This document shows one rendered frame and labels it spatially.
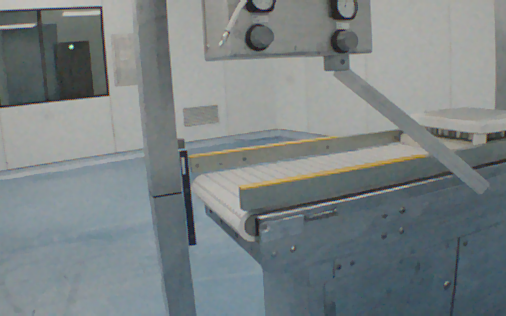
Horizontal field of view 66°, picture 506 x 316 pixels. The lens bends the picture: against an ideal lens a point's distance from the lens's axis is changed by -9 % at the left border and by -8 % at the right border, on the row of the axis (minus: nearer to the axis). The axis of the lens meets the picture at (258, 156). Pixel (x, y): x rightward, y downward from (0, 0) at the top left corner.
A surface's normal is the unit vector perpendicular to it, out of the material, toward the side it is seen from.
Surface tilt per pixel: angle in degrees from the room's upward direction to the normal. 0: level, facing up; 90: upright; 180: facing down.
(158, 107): 90
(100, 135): 90
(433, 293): 90
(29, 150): 90
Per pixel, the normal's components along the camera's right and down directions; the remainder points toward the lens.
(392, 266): 0.40, 0.16
